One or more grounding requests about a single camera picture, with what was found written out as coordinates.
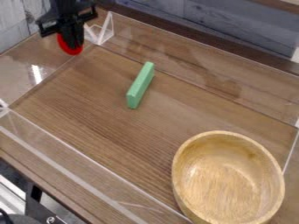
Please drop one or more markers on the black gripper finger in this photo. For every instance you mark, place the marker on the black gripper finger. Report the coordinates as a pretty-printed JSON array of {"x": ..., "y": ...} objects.
[
  {"x": 80, "y": 34},
  {"x": 66, "y": 40}
]

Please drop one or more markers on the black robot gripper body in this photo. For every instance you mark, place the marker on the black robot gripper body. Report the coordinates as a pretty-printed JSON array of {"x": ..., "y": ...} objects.
[{"x": 64, "y": 12}]

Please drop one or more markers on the green rectangular block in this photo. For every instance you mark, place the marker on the green rectangular block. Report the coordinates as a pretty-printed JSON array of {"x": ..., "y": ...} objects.
[{"x": 141, "y": 84}]

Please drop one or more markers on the wooden bowl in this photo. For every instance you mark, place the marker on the wooden bowl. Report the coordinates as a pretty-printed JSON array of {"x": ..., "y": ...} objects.
[{"x": 228, "y": 180}]

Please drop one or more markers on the clear acrylic enclosure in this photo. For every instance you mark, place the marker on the clear acrylic enclosure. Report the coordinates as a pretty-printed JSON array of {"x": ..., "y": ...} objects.
[{"x": 100, "y": 156}]

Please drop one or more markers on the black table leg bracket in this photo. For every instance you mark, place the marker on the black table leg bracket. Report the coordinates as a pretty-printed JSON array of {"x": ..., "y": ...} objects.
[{"x": 36, "y": 209}]

